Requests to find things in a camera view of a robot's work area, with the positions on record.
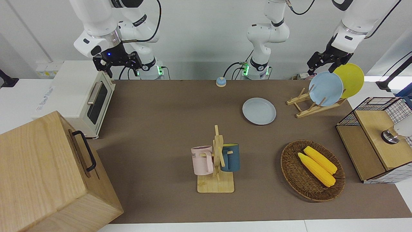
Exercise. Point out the black camera stand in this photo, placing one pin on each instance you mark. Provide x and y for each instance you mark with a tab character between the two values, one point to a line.
391	79

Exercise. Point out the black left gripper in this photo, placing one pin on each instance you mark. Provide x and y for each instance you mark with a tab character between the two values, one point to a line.
338	50

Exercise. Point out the yellow plate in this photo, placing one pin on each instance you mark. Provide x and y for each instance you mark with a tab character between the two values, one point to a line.
352	79

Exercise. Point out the brown table mat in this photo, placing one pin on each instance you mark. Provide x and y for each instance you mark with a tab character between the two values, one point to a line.
161	129

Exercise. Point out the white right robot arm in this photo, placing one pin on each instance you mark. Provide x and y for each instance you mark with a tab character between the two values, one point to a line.
96	19

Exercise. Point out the brown wicker basket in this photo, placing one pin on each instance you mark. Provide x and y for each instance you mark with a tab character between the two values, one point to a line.
296	174

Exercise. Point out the black clamp mount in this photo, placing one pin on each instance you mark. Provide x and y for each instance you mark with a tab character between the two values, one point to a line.
6	80

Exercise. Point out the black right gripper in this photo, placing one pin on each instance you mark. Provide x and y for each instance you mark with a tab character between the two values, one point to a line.
116	54

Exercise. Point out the small blue bell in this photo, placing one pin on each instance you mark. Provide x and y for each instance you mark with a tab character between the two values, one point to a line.
220	82

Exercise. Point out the yellow corn cob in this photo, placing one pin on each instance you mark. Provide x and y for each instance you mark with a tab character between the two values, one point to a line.
320	159
315	169

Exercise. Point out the wooden plate rack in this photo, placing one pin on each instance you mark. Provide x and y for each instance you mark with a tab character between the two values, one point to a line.
313	110

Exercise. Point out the blue object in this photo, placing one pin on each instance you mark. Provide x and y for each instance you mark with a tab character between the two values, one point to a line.
407	93

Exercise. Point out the large wooden box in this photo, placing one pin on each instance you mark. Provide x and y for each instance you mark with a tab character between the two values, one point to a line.
42	174

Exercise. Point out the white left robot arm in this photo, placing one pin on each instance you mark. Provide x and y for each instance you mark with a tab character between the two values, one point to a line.
268	32

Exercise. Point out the light blue plate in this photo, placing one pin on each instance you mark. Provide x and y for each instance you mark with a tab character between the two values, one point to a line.
325	88

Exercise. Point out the small metal cup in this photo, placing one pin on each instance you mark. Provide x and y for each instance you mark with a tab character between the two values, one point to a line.
402	129

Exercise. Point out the wooden mug tree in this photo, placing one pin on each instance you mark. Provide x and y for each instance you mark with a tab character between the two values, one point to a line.
215	185

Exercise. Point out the dark blue mug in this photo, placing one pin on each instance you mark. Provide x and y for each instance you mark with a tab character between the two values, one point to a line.
232	158

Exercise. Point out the white toaster oven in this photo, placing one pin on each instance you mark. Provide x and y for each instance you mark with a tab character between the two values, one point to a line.
70	87

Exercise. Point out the pink mug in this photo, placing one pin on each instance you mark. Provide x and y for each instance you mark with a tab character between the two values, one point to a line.
201	164

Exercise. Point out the white power strip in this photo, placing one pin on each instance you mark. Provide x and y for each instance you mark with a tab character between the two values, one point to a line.
48	69

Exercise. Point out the gray plate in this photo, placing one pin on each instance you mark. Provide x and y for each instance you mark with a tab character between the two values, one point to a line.
259	111

